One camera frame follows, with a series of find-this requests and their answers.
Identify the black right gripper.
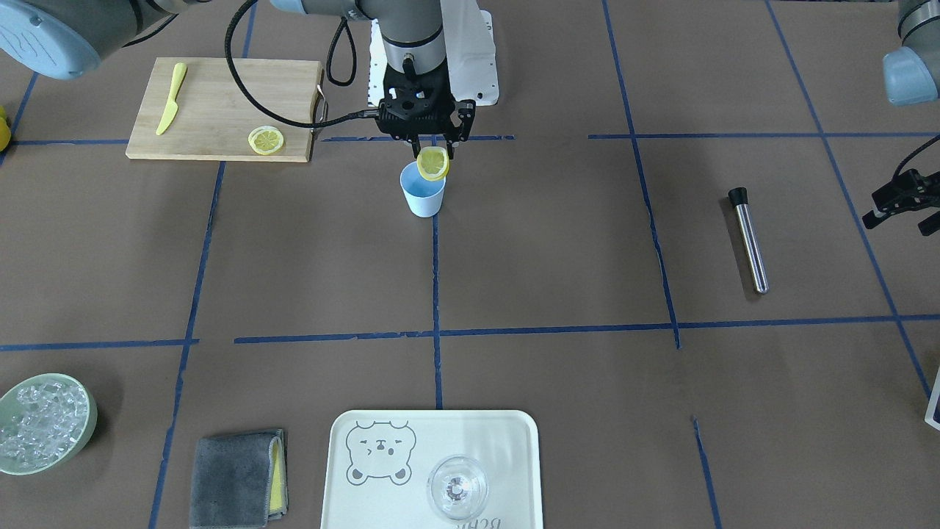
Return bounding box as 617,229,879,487
376,71,477,159

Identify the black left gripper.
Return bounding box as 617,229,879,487
862,170,940,237

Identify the yellow lemon slice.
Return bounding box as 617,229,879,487
416,146,450,181

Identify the steel muddler black tip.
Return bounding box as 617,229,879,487
728,187,770,295

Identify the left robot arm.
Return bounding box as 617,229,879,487
862,1,939,230

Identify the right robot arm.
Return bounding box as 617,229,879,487
1,1,477,156

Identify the light blue cup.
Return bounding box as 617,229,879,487
399,162,447,218

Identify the lemon slice on board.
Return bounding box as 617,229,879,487
246,125,286,155

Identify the whole yellow lemon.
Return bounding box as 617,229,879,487
0,105,12,153

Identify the wooden cutting board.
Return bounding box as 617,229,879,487
126,57,323,163

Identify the yellow plastic knife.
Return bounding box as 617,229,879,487
155,62,188,135

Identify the white bear tray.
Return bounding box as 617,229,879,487
320,411,544,528

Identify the clear wine glass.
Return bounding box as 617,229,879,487
426,454,490,523

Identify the grey folded cloth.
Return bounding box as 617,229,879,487
189,428,289,528

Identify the green bowl of ice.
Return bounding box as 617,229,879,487
1,373,98,476

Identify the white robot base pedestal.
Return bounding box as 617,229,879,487
367,1,499,107

